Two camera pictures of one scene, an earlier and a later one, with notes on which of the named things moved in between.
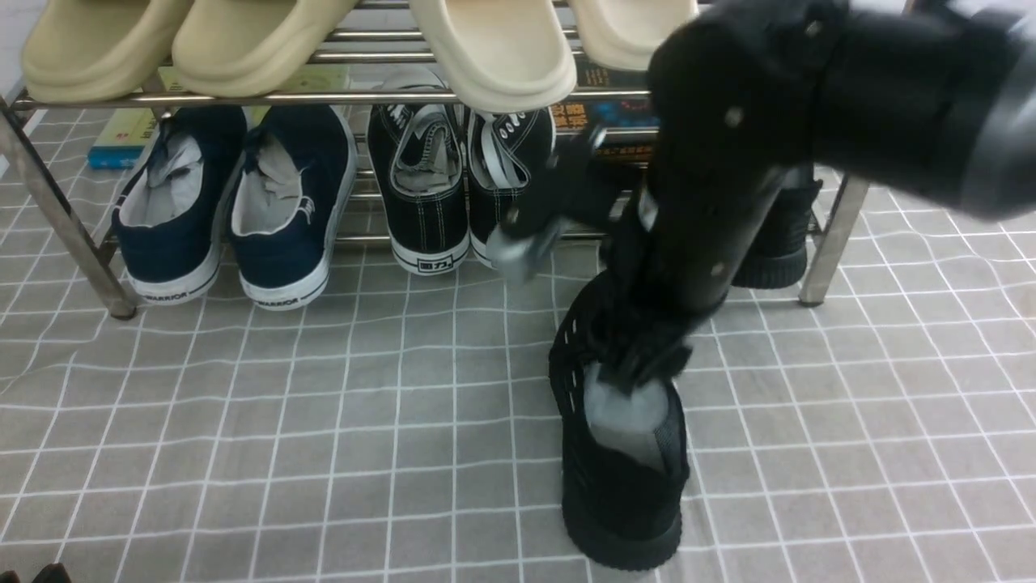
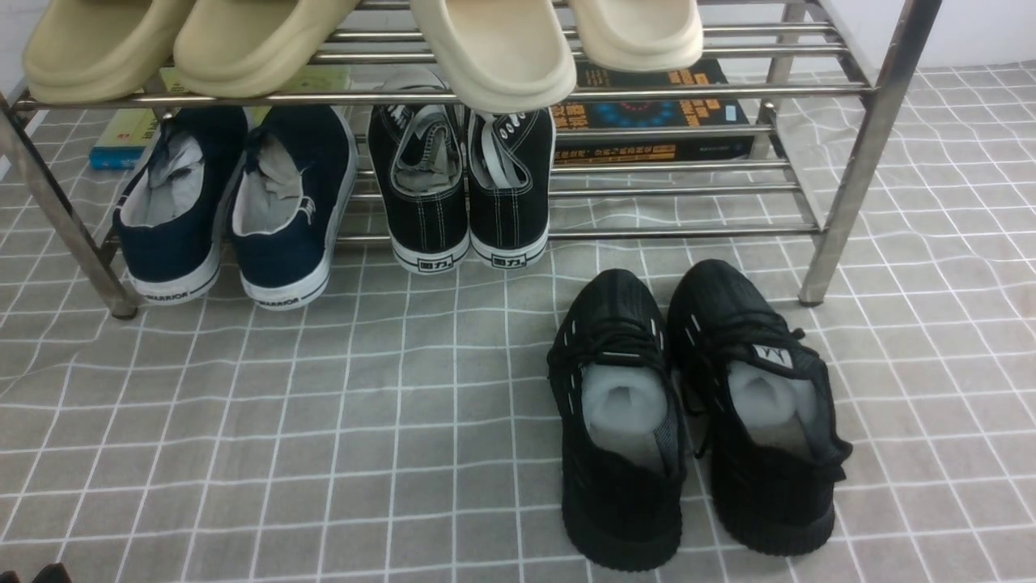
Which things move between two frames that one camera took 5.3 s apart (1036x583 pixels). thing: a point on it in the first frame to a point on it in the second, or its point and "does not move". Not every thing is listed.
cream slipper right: (625, 34) does not move
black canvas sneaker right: (505, 151) does not move
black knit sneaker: (625, 454) does not move
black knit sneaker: (778, 257) to (764, 412)
